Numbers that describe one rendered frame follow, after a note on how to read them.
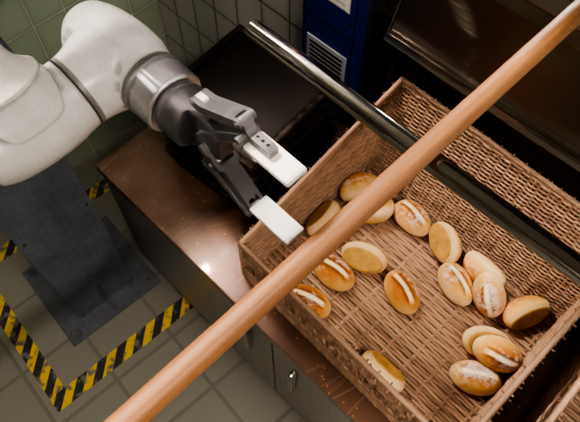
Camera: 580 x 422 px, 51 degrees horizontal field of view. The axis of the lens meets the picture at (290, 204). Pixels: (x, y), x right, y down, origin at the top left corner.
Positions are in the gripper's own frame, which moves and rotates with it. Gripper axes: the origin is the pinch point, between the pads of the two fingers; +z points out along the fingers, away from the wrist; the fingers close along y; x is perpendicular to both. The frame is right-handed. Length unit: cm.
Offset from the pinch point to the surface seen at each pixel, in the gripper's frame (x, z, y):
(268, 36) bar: -18.3, -23.0, 2.3
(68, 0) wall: -26, -115, 58
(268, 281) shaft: 8.6, 5.6, -0.8
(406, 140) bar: -18.3, 2.6, 2.4
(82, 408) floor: 41, -43, 120
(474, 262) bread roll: -40, 14, 55
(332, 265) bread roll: -19, -6, 55
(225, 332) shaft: 15.6, 6.5, -0.7
